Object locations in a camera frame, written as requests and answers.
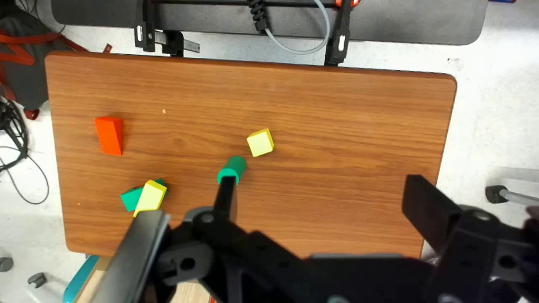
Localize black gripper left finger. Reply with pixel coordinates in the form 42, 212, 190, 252
214, 176, 238, 222

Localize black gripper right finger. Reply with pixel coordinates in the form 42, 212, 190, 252
403, 175, 463, 259

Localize orange block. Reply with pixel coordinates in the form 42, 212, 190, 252
94, 116, 123, 154

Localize yellow wedge block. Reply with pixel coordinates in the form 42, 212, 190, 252
133, 180, 167, 215

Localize green block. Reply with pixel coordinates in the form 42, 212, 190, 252
120, 178, 167, 213

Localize green cylinder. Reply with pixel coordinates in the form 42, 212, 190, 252
216, 154, 248, 181

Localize yellow cube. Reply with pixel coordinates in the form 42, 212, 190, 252
246, 128, 275, 156

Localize teal bin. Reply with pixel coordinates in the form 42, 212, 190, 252
62, 255, 99, 303

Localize black clamp with orange handle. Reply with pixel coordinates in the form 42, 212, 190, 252
325, 0, 360, 65

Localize grey cable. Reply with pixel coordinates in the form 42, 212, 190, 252
263, 0, 334, 55

